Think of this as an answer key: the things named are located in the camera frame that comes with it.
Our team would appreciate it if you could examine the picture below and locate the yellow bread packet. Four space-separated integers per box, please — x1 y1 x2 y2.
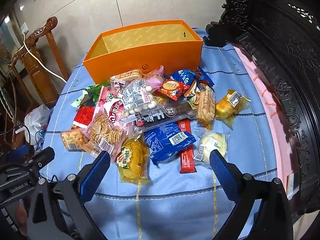
215 89 251 125

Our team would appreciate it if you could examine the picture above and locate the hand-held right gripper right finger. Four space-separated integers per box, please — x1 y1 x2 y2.
209 149 294 240

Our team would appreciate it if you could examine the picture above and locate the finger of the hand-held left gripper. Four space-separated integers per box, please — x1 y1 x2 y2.
24 147 55 173

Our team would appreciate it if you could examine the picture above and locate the green snack packet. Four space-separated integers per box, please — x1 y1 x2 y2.
71 84 110 108

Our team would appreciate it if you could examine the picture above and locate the tan biscuit packet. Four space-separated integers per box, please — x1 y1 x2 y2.
184 79 200 98

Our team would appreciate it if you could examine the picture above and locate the dark long snack packet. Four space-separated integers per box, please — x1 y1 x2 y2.
132 100 198 133

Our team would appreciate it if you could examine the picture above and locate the red round-biscuit packet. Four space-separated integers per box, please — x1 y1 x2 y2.
156 79 190 100

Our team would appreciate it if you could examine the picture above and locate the long biscuit packet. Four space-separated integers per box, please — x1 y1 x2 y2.
196 85 217 129

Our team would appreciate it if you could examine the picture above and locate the orange cardboard box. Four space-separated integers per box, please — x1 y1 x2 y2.
82 19 203 84

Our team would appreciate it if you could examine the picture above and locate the long red bar packet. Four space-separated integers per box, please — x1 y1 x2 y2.
177 119 197 174

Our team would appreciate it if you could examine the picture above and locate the pink mattress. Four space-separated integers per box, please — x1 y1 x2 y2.
232 42 300 200

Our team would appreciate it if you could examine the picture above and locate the red noodle packet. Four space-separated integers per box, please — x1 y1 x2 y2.
71 105 97 130

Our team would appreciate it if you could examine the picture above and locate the cube cracker packet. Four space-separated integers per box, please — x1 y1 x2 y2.
61 127 89 152

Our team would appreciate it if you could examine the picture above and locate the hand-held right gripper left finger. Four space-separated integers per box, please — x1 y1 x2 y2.
26 151 112 240

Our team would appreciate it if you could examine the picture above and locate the white plastic bag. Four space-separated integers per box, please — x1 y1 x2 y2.
24 104 52 145

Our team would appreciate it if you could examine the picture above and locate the carved wooden chair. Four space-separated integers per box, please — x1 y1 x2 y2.
7 16 70 108

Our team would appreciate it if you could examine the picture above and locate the white power cable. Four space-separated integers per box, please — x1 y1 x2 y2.
21 31 68 83

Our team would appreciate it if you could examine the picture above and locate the yellow cake packet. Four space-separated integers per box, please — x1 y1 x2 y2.
115 139 150 184

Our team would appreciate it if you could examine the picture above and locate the white red-print snack packet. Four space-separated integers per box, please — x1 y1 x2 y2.
110 76 128 93

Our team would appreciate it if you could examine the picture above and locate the blue snack packet with barcode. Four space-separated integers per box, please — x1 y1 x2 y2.
144 124 197 167

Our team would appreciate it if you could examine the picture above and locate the blue checked bed sheet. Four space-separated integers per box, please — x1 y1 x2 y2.
40 27 278 240

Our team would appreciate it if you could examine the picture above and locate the blue white-print snack packet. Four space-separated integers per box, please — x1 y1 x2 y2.
171 69 215 88

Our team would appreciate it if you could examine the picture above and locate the stick biscuit clear packet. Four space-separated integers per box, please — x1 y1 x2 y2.
117 69 144 82

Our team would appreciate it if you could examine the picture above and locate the pale cake clear packet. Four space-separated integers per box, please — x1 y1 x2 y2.
194 130 229 164

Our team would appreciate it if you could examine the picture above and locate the round cracker clear packet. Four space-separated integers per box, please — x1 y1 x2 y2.
85 111 128 163

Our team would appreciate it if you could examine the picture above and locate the pink strawberry snack packet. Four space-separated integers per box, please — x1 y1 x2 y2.
94 86 130 133

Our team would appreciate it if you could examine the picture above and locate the black carved headboard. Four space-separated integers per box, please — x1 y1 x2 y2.
204 0 320 230

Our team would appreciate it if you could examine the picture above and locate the white candy ball packet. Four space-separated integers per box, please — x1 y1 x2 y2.
122 79 160 117

